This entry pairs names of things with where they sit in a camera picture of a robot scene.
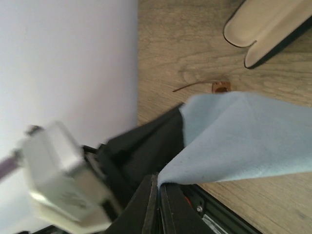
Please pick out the brown sunglasses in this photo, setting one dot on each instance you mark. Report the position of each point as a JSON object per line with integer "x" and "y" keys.
{"x": 217, "y": 86}

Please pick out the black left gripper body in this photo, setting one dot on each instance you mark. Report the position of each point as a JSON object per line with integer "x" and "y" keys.
{"x": 129, "y": 163}

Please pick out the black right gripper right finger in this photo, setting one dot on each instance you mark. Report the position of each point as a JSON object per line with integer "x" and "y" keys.
{"x": 177, "y": 215}

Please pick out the tan glasses case black trim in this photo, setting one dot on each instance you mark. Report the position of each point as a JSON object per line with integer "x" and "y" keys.
{"x": 266, "y": 27}

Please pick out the black aluminium frame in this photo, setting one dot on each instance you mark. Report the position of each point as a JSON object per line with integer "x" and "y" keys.
{"x": 219, "y": 218}

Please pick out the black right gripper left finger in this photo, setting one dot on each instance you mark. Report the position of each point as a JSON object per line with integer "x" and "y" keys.
{"x": 140, "y": 215}

